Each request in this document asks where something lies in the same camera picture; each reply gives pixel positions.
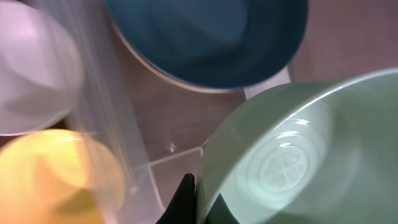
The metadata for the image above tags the mint green small bowl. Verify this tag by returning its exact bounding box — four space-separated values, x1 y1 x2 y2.
197 68 397 223

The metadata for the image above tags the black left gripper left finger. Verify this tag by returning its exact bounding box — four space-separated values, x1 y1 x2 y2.
156 173 197 224

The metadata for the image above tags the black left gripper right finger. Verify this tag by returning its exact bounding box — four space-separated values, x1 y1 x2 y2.
205 194 239 224

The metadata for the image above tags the clear plastic storage bin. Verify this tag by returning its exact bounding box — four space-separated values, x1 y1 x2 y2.
30 0 398 224

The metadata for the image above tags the yellow small bowl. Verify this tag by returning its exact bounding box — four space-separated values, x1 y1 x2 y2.
1 129 126 224

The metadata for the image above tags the blue bowl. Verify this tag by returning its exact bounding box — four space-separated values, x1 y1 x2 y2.
106 0 309 89

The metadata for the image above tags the white small bowl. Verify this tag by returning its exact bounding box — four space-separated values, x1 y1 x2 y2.
1 1 85 136

